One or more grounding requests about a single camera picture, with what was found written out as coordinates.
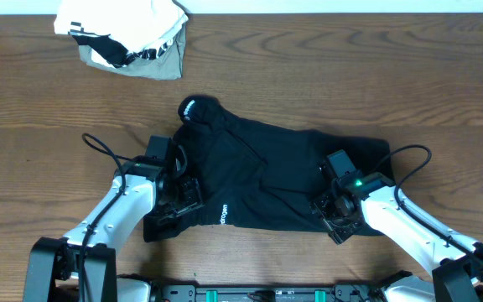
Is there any grey-beige folded garment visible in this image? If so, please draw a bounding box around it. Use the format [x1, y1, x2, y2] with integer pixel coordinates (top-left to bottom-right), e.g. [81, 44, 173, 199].
[79, 25, 186, 81]

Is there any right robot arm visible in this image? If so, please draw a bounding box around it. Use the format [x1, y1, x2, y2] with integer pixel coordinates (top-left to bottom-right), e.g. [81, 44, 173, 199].
[310, 150, 483, 301]

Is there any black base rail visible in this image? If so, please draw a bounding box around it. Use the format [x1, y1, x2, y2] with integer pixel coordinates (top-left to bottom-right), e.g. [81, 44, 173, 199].
[161, 284, 387, 302]

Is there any black and white garment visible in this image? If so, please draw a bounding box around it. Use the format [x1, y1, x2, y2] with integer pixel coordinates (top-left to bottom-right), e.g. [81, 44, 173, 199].
[68, 22, 174, 68]

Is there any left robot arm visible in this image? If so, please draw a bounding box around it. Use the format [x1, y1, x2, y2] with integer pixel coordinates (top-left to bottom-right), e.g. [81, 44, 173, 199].
[23, 133, 204, 301]

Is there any black t-shirt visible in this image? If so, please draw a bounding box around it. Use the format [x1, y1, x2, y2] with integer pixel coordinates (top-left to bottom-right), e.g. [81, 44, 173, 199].
[143, 95, 394, 242]

